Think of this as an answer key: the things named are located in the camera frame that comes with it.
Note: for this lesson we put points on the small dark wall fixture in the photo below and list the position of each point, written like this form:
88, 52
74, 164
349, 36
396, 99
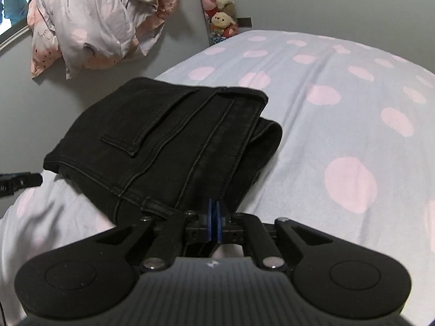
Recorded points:
244, 22

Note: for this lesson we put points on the column of plush toys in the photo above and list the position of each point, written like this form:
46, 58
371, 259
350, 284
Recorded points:
219, 10

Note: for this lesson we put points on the window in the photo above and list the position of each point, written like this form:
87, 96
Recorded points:
13, 3

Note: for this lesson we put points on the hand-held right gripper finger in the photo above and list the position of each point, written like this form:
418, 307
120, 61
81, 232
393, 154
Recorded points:
219, 222
211, 222

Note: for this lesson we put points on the black pants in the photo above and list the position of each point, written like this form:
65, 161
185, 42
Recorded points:
163, 135

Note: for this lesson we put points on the bed with pink dotted sheet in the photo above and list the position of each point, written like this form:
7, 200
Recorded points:
340, 125

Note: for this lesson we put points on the crumpled dotted duvet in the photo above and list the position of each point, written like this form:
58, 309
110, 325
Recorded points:
95, 23

